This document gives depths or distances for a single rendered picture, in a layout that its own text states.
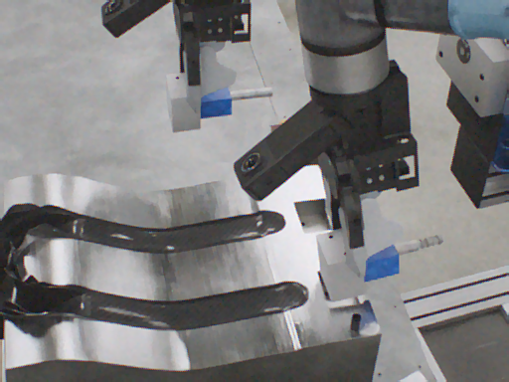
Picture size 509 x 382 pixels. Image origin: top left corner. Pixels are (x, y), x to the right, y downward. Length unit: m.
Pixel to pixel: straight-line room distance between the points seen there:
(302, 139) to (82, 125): 0.56
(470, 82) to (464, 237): 1.14
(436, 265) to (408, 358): 1.19
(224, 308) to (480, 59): 0.46
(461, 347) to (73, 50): 0.94
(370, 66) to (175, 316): 0.35
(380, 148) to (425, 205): 1.53
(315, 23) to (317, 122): 0.10
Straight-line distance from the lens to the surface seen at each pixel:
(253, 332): 0.91
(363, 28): 0.73
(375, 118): 0.81
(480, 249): 2.26
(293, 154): 0.79
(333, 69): 0.75
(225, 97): 1.08
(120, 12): 0.99
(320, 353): 0.91
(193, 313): 0.94
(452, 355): 1.77
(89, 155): 1.24
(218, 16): 1.00
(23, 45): 1.47
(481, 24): 0.68
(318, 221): 1.05
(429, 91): 2.71
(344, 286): 0.91
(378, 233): 0.86
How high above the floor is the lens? 1.62
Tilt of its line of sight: 44 degrees down
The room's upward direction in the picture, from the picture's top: 2 degrees clockwise
